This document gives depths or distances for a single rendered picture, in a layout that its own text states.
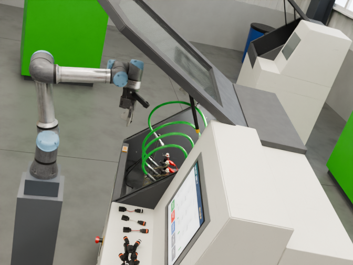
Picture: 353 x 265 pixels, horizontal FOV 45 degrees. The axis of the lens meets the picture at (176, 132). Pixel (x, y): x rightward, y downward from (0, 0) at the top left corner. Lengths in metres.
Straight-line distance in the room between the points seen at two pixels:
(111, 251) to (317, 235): 0.88
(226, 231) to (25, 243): 1.53
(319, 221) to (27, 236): 1.65
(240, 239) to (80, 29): 4.38
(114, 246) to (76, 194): 1.88
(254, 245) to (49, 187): 1.33
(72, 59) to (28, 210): 3.37
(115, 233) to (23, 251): 0.83
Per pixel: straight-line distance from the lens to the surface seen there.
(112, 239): 2.02
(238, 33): 9.37
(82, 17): 5.46
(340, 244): 1.66
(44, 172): 2.42
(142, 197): 2.20
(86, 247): 3.37
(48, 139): 2.36
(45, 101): 2.38
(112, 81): 2.20
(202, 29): 9.13
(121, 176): 2.47
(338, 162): 5.32
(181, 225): 1.75
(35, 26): 5.46
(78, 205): 3.72
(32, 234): 2.64
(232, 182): 1.56
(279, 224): 1.45
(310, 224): 1.68
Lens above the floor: 2.35
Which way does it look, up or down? 27 degrees down
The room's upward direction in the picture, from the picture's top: 16 degrees clockwise
